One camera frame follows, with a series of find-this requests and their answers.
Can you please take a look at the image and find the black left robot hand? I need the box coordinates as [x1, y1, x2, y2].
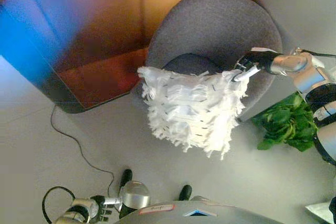
[90, 195, 123, 222]

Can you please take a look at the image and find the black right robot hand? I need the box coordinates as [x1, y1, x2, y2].
[232, 47, 279, 83]

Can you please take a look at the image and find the white fringed pillow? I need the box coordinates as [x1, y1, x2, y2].
[137, 66, 250, 161]

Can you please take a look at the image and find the grey upholstered armchair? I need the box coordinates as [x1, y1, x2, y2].
[133, 0, 284, 120]

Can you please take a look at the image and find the green leafy potted plant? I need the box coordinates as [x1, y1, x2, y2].
[251, 92, 320, 153]

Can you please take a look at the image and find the grey robot torso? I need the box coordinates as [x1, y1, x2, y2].
[114, 196, 286, 224]

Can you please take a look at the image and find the brown glossy wooden desk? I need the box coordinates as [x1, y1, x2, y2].
[0, 0, 237, 114]

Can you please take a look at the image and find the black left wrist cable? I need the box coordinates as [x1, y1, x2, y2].
[41, 186, 77, 224]

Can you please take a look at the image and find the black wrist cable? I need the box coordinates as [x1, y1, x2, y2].
[41, 186, 77, 224]
[301, 49, 336, 59]

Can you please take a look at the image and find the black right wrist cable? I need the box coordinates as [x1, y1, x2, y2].
[301, 49, 336, 59]

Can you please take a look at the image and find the thin black floor cable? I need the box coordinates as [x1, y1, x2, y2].
[49, 104, 116, 198]

